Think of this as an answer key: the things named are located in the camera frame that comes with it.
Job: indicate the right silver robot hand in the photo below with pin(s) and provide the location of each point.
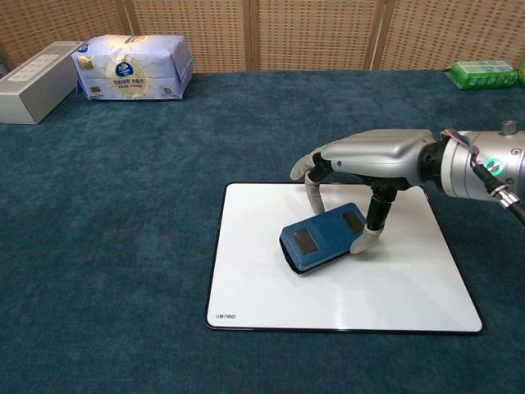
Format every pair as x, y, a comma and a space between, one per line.
377, 158

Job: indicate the blue board eraser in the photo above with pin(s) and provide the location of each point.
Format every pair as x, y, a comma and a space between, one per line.
316, 238

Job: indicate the white whiteboard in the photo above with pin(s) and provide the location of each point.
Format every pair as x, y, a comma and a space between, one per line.
348, 295

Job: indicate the green wet wipes pack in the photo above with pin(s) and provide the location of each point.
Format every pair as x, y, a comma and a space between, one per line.
482, 74

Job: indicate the woven wooden folding screen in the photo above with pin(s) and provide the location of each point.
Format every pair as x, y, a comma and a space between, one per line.
307, 33

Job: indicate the yellow-green facial tissue pack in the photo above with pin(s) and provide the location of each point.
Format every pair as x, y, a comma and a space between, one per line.
522, 74

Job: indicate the white purple tissue pack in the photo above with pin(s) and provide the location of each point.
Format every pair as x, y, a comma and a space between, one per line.
131, 67

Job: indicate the blue carpet table mat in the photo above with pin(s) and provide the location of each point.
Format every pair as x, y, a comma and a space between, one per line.
102, 225

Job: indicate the long white power strip box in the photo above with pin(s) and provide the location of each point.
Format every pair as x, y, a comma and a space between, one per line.
33, 90

